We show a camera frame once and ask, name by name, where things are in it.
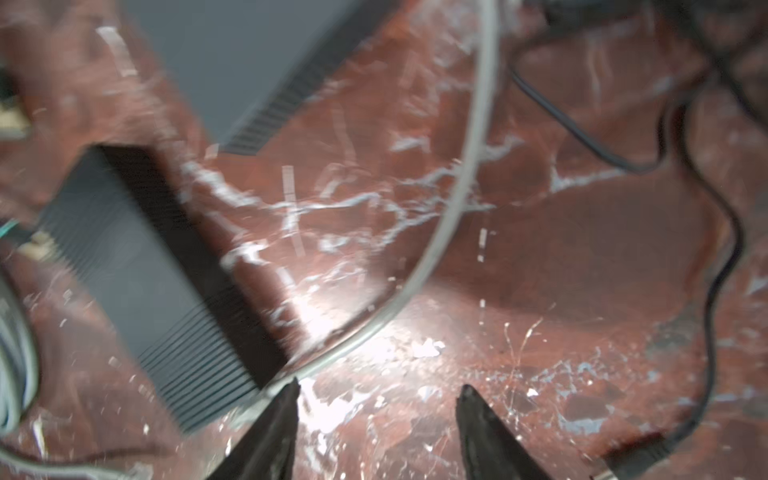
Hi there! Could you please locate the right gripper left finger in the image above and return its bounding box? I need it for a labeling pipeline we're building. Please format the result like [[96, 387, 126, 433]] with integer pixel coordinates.
[[208, 380, 300, 480]]

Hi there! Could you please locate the black power adapter with cable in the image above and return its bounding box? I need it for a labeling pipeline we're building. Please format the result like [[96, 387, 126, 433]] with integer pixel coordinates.
[[506, 0, 768, 480]]

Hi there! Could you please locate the dark grey flat box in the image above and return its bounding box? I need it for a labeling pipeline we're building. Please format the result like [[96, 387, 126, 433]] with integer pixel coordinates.
[[119, 0, 398, 155]]

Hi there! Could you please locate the long grey thin cable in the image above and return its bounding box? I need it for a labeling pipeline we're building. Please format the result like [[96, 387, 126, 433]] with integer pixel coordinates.
[[230, 0, 502, 430]]

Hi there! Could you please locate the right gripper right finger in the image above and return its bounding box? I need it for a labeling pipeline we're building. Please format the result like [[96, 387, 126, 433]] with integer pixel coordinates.
[[455, 384, 550, 480]]

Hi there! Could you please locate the black network switch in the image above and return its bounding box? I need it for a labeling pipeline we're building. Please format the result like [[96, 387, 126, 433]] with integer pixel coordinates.
[[40, 145, 287, 433]]

